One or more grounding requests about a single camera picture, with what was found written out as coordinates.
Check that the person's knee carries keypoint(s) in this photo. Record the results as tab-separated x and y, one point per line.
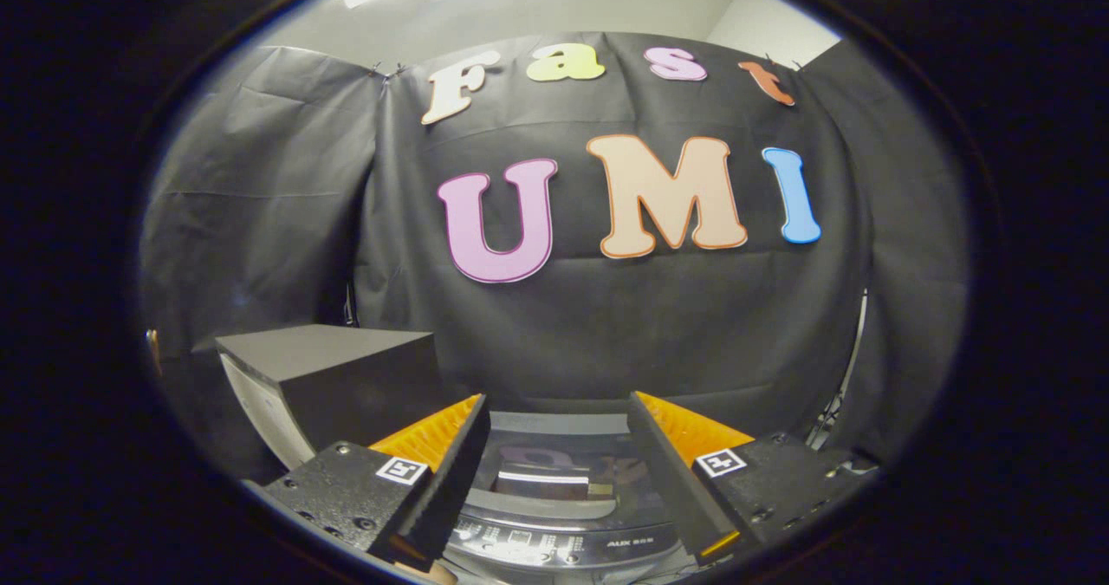
433	573

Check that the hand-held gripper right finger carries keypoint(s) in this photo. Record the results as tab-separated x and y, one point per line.
671	490

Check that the black backdrop cloth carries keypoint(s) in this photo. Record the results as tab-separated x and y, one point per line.
650	325

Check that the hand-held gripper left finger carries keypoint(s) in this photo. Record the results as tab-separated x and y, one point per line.
450	472

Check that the grey washing machine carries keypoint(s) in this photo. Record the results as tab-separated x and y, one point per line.
606	546

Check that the beige and black cabinet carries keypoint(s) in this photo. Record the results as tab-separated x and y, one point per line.
346	377

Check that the dark washing machine lid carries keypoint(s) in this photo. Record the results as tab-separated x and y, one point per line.
554	455

